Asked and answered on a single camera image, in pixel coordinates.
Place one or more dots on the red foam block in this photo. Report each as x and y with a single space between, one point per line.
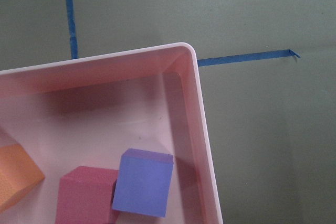
85 195

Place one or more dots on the orange foam block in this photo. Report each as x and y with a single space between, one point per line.
19 175

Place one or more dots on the pink plastic bin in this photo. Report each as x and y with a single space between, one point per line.
89 111

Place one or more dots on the purple foam block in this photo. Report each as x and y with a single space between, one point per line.
143 182

